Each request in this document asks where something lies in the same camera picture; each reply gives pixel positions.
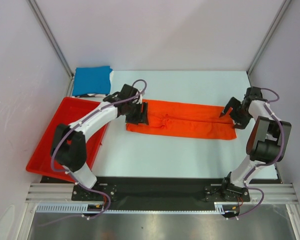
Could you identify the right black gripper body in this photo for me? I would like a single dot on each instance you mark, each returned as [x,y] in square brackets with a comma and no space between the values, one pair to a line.
[246,114]

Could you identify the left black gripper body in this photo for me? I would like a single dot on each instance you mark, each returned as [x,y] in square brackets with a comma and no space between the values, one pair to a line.
[133,114]

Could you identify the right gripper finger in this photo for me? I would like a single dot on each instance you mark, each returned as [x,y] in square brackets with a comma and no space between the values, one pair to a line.
[231,107]
[241,125]

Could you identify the orange t shirt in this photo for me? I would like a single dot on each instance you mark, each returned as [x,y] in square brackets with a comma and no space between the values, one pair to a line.
[186,120]

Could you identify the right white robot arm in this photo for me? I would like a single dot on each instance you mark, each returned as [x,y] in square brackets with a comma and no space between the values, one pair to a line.
[266,144]

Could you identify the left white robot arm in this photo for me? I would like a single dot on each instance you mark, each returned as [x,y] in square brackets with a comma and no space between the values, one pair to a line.
[69,145]

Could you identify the folded blue t shirt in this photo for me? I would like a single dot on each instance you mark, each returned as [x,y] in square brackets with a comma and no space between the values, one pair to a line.
[92,80]

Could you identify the red plastic bin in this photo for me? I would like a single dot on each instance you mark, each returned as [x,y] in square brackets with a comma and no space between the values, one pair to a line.
[69,110]

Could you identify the aluminium frame rail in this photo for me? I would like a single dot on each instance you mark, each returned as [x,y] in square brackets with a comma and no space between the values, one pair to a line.
[277,193]

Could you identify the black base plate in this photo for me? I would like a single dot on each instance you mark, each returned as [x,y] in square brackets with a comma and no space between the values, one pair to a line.
[163,194]

